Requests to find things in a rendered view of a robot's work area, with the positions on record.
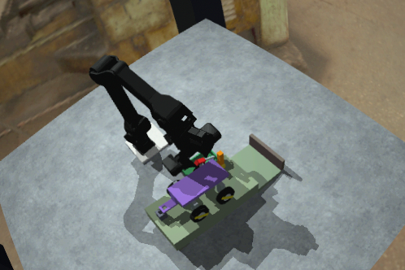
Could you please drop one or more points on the small trolley with purple deck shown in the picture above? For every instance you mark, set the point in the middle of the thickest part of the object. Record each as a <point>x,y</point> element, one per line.
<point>204,177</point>

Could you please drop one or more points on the dark green ramp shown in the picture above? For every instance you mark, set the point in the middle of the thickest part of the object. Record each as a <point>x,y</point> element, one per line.
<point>250,169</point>

